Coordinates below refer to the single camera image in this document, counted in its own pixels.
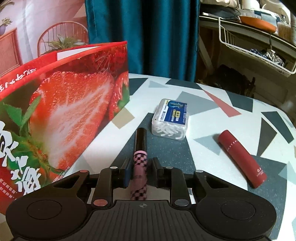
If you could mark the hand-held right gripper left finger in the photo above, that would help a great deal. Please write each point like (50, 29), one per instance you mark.
(126, 177)

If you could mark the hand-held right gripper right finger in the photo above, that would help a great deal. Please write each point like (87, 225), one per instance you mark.
(154, 172)

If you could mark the pink checkered black mascara tube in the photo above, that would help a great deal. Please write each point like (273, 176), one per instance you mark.
(140, 166)

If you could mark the red strawberry print cardboard box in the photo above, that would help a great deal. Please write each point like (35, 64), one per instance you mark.
(69, 104)

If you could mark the clear floss pick box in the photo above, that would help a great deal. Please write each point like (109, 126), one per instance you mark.
(171, 120)

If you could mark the geometric patterned tablecloth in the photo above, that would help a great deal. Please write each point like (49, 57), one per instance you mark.
(208, 111)

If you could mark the red lipstick tube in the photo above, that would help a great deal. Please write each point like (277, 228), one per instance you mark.
(242, 160)

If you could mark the dark bag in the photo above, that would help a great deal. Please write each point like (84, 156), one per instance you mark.
(229, 81)

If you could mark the teal curtain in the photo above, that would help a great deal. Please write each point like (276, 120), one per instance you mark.
(143, 34)

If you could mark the blue white patterned cloth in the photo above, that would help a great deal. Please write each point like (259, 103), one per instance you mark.
(269, 56)

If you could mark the printed backdrop cloth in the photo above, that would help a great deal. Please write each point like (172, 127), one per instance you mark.
(34, 23)

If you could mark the orange bowl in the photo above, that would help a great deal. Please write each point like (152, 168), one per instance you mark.
(257, 24)

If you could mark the cotton swab container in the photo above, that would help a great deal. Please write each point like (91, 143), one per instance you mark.
(284, 29)

